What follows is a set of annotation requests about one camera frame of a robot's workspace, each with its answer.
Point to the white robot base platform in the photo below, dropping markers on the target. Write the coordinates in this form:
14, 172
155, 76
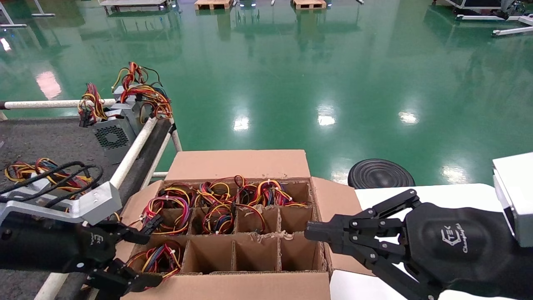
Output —
449, 193

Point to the white table frame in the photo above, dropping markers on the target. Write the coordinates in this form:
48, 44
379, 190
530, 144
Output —
41, 15
512, 31

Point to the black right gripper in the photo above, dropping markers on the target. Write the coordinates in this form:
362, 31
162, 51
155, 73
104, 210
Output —
466, 250

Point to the black ribbed round disc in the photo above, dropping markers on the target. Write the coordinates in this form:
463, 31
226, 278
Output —
379, 175

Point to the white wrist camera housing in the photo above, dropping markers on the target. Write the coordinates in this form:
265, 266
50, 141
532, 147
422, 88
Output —
516, 187

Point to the white pipe cart frame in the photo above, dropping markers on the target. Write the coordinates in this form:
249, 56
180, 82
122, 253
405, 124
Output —
135, 150

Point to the grey low table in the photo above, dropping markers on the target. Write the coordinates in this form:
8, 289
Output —
133, 3

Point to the silver power supply fan grille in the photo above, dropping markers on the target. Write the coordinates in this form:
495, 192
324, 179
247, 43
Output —
110, 137

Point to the cardboard box with dividers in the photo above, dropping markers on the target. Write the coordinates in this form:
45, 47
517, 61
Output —
237, 164

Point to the wooden pallet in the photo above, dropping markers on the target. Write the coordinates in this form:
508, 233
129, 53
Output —
213, 4
309, 4

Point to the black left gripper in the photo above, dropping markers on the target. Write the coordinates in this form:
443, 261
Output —
50, 246

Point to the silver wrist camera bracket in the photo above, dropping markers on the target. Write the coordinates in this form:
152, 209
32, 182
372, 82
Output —
95, 204

